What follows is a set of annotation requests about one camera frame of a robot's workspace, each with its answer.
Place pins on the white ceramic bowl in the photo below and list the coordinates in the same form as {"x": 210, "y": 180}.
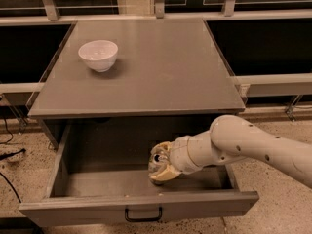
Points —
{"x": 99, "y": 55}

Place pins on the metal window railing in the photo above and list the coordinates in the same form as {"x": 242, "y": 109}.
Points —
{"x": 64, "y": 11}

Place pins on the open grey top drawer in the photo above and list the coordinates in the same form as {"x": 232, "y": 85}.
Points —
{"x": 101, "y": 169}

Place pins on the black drawer handle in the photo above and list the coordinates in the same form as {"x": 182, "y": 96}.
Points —
{"x": 140, "y": 216}

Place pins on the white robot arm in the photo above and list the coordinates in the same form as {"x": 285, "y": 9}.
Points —
{"x": 230, "y": 139}

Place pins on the silver 7up soda can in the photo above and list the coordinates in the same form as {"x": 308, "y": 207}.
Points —
{"x": 158, "y": 161}

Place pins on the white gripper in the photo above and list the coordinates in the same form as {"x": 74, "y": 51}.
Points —
{"x": 179, "y": 155}

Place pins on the grey cabinet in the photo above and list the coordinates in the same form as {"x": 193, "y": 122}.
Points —
{"x": 163, "y": 67}

